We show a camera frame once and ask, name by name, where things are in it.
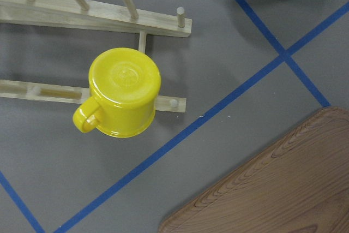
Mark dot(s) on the brown wooden tray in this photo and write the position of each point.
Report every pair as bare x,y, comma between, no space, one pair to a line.
297,184

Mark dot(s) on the yellow mug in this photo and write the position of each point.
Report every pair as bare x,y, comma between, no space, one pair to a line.
123,86

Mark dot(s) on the wooden dish rack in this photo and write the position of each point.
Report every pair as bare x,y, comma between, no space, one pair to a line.
91,15

